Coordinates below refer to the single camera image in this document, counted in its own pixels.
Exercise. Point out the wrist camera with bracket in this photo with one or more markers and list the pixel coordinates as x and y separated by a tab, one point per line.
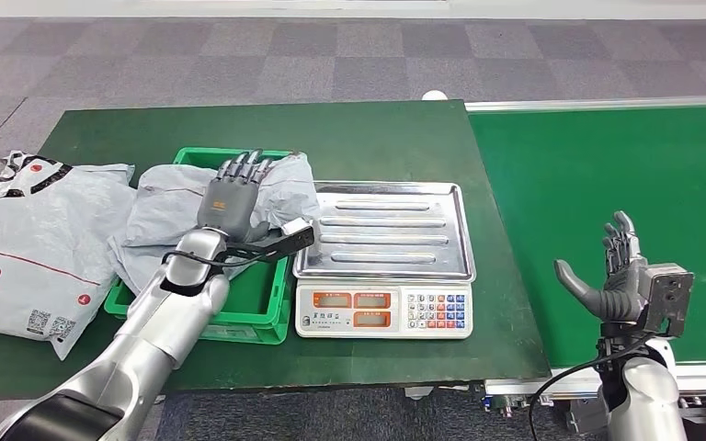
286	240
669	295

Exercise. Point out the white table foot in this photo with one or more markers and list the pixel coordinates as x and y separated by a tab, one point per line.
418	393

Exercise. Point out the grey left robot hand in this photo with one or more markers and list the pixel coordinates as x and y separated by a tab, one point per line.
228	204

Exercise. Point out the grey parcel bag red picture print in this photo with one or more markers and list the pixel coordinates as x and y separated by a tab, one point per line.
164	207

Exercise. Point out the white scale with steel tray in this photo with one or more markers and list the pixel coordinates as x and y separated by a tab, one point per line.
389	237

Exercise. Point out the green conveyor belt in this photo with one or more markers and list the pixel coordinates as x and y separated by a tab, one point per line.
633	182

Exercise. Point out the large grey bag QR codes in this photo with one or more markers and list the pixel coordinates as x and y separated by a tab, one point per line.
36	243

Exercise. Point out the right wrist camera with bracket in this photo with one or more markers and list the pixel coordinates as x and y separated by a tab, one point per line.
669	295

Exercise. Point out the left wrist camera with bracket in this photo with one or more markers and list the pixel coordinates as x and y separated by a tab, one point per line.
286	240

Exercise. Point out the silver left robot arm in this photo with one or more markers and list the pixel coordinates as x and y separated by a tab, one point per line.
164	316

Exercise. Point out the green plastic crate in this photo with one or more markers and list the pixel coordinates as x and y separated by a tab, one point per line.
255	304

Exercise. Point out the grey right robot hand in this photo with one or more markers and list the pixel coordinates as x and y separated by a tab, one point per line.
618	292

